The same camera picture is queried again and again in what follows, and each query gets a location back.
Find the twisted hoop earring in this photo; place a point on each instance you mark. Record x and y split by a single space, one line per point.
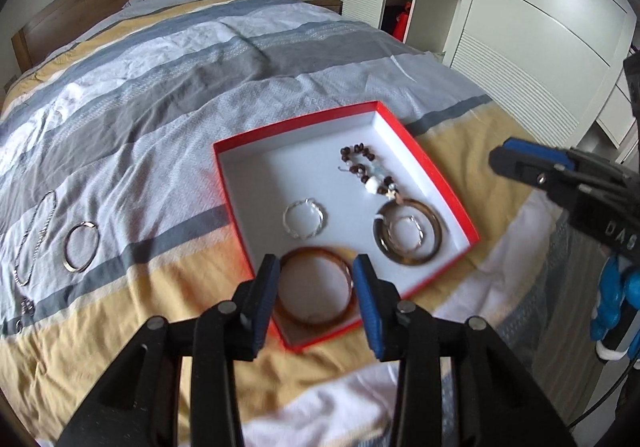
286 223
421 233

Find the amber bangle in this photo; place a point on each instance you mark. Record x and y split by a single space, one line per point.
310 319

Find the white wardrobe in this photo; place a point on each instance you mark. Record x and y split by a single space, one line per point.
525 2

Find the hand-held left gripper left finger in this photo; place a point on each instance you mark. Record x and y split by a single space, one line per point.
265 299

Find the red jewelry box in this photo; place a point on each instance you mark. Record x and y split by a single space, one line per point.
280 177

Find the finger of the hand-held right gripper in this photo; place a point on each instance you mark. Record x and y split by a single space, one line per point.
537 151
525 169

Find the red object in wardrobe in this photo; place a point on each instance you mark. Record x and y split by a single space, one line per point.
401 22

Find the silver earring cluster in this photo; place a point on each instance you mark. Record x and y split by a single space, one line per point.
27 307

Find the thin silver bangle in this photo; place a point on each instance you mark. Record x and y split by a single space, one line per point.
67 258

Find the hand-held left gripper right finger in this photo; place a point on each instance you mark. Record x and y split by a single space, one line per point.
367 309

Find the dark brown bangle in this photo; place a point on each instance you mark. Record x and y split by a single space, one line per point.
436 237

